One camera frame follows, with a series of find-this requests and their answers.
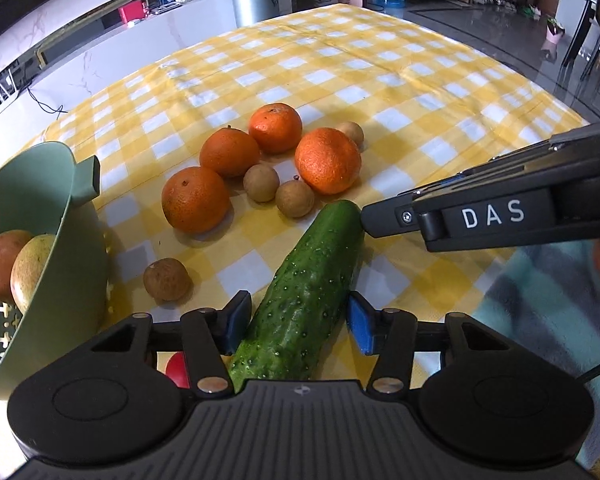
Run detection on red cherry tomato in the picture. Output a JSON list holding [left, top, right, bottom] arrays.
[[164, 352, 190, 389]]

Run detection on green cucumber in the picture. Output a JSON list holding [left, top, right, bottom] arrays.
[[228, 200, 364, 391]]

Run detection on orange tangerine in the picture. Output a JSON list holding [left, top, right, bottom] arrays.
[[294, 128, 362, 195], [248, 103, 303, 155], [161, 167, 230, 234], [199, 127, 260, 179]]

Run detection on brown longan near bowl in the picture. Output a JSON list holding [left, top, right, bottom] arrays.
[[143, 258, 193, 302]]

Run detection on plaid clothing of person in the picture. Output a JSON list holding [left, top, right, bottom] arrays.
[[471, 238, 600, 470]]

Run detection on brown longan centre right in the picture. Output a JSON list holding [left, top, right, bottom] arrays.
[[275, 180, 315, 219]]

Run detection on brown longan centre left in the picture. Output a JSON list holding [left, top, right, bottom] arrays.
[[242, 164, 279, 203]]

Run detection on yellow white checkered tablecloth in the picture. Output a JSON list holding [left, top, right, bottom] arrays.
[[44, 6, 582, 324]]

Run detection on brown longan far right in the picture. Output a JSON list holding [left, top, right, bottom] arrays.
[[336, 122, 365, 148]]

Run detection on orange tangerine back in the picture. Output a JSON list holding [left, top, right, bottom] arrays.
[[248, 103, 303, 155]]

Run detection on green colander bowl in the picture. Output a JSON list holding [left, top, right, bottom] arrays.
[[0, 142, 108, 400]]

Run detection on reddish green mango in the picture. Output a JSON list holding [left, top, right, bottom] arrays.
[[0, 230, 33, 302]]

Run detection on white marble tv cabinet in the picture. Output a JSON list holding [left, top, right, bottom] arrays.
[[0, 0, 237, 150]]

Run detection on red box on cabinet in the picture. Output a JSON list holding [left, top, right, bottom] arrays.
[[118, 0, 148, 24]]

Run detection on black power cable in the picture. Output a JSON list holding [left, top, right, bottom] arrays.
[[26, 86, 69, 122]]

